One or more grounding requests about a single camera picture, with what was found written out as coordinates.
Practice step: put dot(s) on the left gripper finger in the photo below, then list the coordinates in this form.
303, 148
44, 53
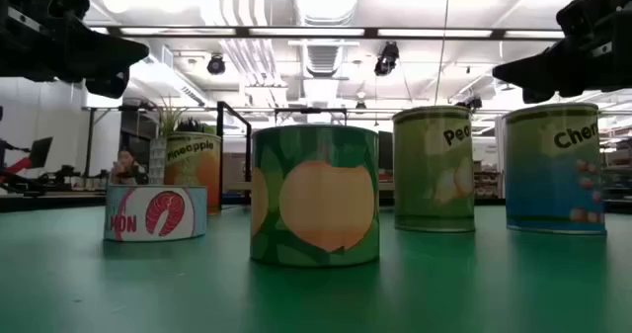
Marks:
111, 85
108, 54

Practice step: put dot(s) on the green blue cherry can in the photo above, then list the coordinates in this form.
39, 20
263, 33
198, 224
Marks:
553, 185

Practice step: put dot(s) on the pineapple can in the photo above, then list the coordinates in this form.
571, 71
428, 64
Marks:
195, 160

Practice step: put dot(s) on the green pear can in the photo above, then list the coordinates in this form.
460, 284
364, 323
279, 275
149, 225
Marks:
429, 175

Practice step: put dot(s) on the salmon can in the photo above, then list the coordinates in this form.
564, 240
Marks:
163, 214

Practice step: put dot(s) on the green peach can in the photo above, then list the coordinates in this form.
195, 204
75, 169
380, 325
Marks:
316, 199

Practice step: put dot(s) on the white round pillar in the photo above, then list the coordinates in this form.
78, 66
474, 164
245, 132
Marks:
500, 155

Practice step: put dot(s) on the person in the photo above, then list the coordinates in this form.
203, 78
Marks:
126, 167

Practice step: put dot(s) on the succulent in white patterned pot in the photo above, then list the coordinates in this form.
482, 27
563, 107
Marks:
157, 160

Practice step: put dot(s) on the black background monitor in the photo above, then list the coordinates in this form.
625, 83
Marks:
40, 152

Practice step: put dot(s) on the black ceiling spotlight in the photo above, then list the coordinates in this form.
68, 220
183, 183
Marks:
215, 64
386, 58

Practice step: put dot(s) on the red and black equipment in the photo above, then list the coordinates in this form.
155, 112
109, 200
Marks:
17, 166

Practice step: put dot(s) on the large black background screen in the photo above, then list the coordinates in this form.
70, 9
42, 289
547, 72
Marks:
386, 150

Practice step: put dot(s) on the overhead LED light bar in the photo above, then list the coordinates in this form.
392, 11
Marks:
306, 31

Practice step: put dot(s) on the green table mat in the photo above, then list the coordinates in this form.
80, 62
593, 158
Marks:
444, 283

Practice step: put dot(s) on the ceiling air vent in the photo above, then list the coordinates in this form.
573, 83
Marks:
323, 58

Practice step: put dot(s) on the black metal shelf frame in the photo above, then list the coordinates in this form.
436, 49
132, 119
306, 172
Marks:
219, 118

